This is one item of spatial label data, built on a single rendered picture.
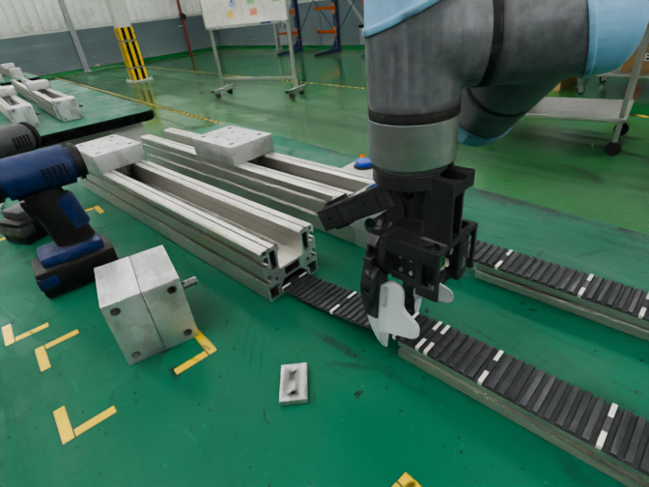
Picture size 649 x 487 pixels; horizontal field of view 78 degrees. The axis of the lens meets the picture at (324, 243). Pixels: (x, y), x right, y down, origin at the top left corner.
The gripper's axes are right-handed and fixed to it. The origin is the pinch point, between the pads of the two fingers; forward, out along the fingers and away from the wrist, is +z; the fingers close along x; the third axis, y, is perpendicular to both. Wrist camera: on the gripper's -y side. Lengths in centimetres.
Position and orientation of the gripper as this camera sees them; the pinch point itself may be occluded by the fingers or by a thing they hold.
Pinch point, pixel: (394, 320)
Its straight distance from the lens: 48.9
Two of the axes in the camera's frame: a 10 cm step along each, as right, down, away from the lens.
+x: 6.9, -4.4, 5.8
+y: 7.2, 3.0, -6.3
